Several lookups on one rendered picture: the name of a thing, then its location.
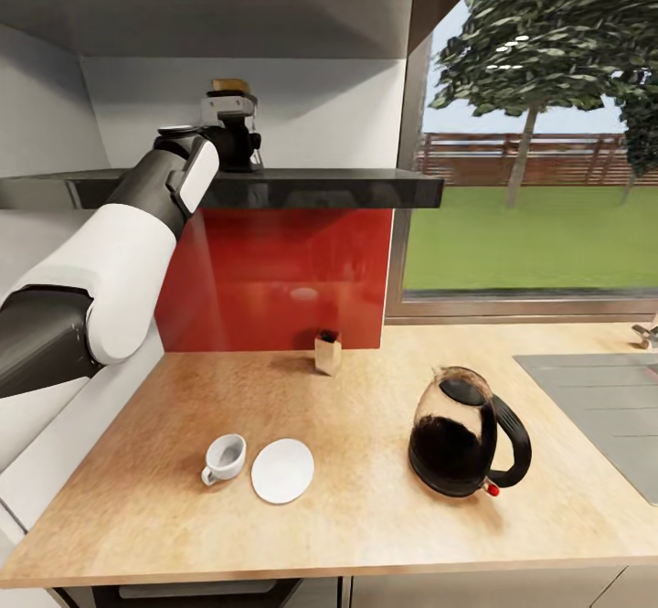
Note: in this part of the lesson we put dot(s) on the electric kettle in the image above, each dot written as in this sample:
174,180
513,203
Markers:
455,433

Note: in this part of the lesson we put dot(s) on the bottle of coffee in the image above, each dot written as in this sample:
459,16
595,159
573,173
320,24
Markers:
236,87

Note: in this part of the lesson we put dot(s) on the drop in sink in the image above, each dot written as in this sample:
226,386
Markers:
613,399

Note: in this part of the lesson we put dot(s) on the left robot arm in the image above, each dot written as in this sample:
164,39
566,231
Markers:
90,303

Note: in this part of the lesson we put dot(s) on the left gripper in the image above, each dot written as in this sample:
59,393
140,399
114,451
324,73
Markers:
237,141

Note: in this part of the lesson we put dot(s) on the saucer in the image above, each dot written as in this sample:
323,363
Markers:
282,471

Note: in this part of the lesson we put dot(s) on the fixed window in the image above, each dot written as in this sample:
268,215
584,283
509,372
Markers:
541,117

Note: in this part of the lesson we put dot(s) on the coffee cup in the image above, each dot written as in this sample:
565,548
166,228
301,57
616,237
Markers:
225,458

